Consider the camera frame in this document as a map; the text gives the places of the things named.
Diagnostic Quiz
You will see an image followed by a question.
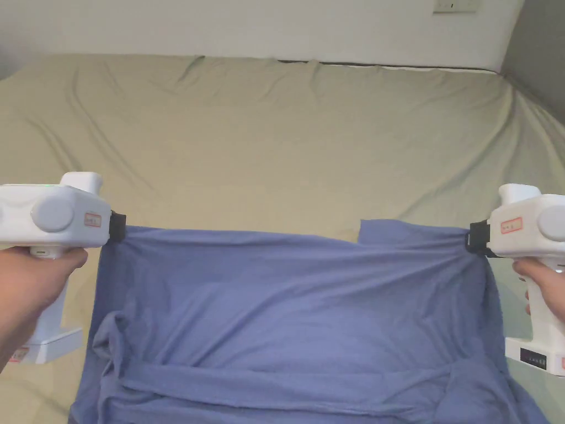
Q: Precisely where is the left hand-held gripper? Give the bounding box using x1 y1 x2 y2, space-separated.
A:
0 172 127 365

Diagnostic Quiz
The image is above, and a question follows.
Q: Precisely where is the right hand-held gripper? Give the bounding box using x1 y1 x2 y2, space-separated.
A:
468 183 565 377

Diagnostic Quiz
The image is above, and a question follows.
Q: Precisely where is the blue shirt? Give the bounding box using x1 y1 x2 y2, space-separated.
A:
67 219 552 424

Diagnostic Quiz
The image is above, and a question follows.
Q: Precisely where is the person's right hand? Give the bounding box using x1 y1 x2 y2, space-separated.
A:
511 259 565 327

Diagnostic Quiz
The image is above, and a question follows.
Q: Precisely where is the person's left hand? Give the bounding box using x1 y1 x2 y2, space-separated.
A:
0 245 89 341

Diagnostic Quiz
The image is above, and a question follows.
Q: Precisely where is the bed with beige sheet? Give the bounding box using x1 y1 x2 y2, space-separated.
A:
0 54 565 424

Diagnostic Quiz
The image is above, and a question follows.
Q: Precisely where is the wall socket plate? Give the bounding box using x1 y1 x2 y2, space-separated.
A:
432 0 479 14

